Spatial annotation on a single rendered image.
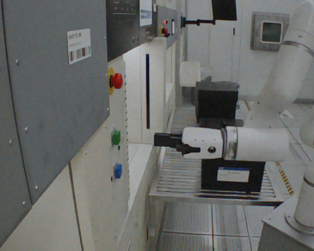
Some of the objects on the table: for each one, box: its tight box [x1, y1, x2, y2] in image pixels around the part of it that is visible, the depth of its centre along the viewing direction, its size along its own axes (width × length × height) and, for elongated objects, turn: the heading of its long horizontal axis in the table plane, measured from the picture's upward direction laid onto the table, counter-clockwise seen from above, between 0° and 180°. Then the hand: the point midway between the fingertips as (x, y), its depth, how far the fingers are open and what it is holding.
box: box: [195, 81, 239, 124], centre depth 221 cm, size 29×29×25 cm
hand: (161, 139), depth 76 cm, fingers closed
